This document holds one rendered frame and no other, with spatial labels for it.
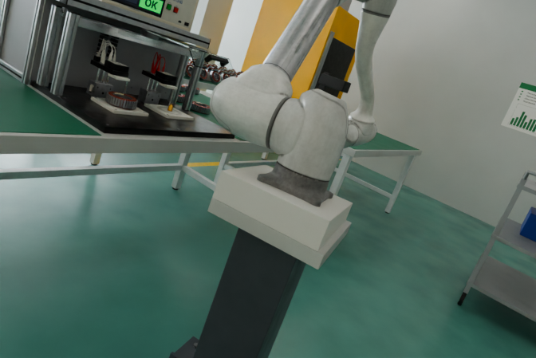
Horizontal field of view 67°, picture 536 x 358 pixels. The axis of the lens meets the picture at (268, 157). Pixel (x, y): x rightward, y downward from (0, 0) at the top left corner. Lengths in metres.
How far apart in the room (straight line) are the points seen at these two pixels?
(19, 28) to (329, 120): 1.25
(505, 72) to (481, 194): 1.68
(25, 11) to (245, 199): 1.15
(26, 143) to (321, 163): 0.75
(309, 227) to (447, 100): 5.55
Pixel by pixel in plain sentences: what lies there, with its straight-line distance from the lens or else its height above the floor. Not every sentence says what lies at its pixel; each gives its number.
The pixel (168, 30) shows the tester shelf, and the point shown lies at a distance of 1.79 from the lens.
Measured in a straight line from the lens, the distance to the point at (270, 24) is 5.54.
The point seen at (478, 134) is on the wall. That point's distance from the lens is 6.31.
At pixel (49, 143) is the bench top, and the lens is 1.21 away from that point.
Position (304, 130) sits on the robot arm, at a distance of 1.02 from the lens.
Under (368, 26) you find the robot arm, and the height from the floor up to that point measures 1.33.
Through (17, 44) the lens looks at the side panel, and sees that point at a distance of 1.82.
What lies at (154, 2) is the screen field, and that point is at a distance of 1.76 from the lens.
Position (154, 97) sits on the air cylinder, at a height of 0.80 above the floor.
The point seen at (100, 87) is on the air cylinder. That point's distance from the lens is 1.69.
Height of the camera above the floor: 1.13
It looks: 13 degrees down
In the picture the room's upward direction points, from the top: 20 degrees clockwise
